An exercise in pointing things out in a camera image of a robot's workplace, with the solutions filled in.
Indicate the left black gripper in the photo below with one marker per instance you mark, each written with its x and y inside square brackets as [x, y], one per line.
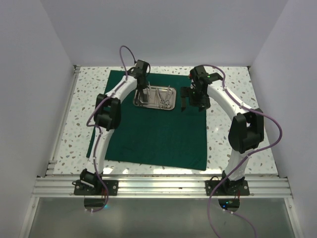
[144, 85]

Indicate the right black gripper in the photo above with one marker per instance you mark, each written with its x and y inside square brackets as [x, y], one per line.
[185, 91]

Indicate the green surgical cloth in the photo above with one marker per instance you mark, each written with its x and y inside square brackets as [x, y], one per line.
[159, 137]

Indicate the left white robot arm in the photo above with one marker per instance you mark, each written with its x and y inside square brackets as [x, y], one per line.
[106, 119]

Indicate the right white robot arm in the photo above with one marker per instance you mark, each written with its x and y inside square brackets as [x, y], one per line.
[246, 130]

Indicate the steel surgical scissors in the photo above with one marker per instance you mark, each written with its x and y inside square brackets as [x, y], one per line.
[165, 95]

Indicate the steel forceps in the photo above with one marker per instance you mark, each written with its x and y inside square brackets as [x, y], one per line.
[158, 96]

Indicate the steel instrument tray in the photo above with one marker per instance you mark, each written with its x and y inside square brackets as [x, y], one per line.
[153, 104]

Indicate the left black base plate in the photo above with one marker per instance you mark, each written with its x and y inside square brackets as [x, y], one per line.
[109, 187]

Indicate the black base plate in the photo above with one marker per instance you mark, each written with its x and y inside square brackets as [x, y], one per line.
[228, 188]
[109, 187]

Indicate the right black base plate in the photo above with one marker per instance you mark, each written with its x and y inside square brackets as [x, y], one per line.
[228, 188]

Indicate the aluminium mounting rail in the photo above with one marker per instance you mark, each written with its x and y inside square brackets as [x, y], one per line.
[154, 186]

